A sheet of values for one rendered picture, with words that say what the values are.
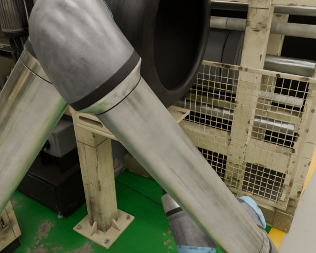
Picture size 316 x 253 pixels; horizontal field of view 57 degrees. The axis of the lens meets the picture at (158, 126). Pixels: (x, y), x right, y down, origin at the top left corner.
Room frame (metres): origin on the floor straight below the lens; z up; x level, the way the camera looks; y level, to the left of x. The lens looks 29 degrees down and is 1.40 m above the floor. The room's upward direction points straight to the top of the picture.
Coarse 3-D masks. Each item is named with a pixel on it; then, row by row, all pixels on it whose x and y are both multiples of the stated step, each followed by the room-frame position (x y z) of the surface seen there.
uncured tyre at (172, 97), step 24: (120, 0) 0.84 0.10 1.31; (144, 0) 0.85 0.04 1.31; (168, 0) 1.39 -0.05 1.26; (192, 0) 1.32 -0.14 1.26; (120, 24) 0.82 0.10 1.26; (144, 24) 0.84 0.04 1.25; (168, 24) 1.39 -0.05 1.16; (192, 24) 1.33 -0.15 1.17; (144, 48) 0.84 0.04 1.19; (168, 48) 1.35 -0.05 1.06; (192, 48) 1.30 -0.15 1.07; (144, 72) 0.84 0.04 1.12; (168, 72) 1.27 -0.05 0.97; (192, 72) 1.14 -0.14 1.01; (168, 96) 0.96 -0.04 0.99
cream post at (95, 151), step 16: (80, 128) 1.22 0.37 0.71; (80, 144) 1.23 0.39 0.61; (96, 144) 1.19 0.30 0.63; (80, 160) 1.24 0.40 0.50; (96, 160) 1.19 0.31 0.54; (112, 160) 1.29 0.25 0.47; (96, 176) 1.19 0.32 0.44; (112, 176) 1.28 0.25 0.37; (96, 192) 1.20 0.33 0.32; (112, 192) 1.26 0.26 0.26; (96, 208) 1.21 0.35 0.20; (112, 208) 1.25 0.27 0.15
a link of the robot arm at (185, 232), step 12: (168, 216) 0.53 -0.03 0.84; (180, 216) 0.51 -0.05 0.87; (180, 228) 0.49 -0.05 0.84; (192, 228) 0.49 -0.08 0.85; (180, 240) 0.47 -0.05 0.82; (192, 240) 0.47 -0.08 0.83; (204, 240) 0.47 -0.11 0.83; (180, 252) 0.46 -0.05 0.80; (192, 252) 0.45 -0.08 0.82; (204, 252) 0.45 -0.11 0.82
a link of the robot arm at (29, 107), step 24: (24, 48) 0.48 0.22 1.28; (24, 72) 0.45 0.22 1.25; (0, 96) 0.46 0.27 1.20; (24, 96) 0.44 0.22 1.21; (48, 96) 0.45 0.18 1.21; (0, 120) 0.44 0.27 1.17; (24, 120) 0.44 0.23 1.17; (48, 120) 0.45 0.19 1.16; (0, 144) 0.43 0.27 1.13; (24, 144) 0.43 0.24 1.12; (0, 168) 0.42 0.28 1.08; (24, 168) 0.45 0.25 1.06; (0, 192) 0.42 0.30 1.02
